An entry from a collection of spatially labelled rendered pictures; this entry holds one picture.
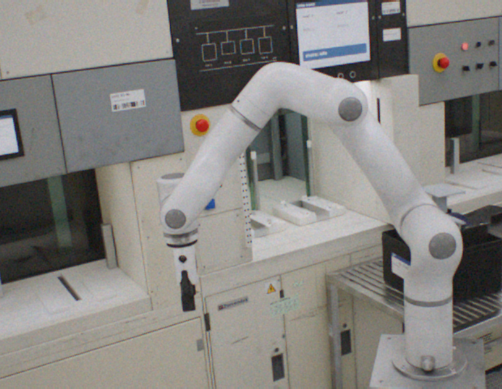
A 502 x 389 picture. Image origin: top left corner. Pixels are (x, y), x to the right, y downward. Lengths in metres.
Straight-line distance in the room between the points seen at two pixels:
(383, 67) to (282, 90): 0.96
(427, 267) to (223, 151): 0.55
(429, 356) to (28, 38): 1.32
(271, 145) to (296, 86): 1.71
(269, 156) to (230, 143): 1.72
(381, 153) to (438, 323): 0.46
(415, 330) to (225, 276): 0.73
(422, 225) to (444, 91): 1.09
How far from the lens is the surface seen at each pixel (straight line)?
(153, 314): 2.23
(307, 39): 2.30
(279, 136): 3.26
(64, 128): 1.99
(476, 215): 2.72
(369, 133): 1.65
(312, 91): 1.56
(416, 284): 1.76
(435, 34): 2.63
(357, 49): 2.42
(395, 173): 1.65
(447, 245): 1.66
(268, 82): 1.57
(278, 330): 2.47
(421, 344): 1.83
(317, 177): 2.94
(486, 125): 3.54
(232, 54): 2.17
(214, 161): 1.58
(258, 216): 2.68
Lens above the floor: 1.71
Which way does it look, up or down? 16 degrees down
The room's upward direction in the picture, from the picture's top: 5 degrees counter-clockwise
